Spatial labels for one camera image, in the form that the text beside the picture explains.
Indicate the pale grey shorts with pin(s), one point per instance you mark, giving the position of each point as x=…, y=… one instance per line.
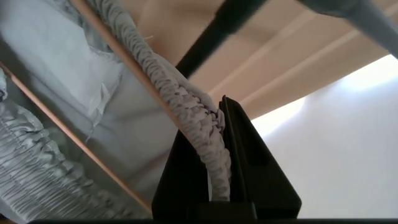
x=62, y=93

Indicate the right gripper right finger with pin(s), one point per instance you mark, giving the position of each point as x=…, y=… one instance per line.
x=258, y=180

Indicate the black clothes rack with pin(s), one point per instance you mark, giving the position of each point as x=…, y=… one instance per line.
x=224, y=21

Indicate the pink clothes hanger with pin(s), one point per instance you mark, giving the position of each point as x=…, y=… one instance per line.
x=130, y=62

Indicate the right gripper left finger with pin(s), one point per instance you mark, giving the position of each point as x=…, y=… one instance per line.
x=180, y=186

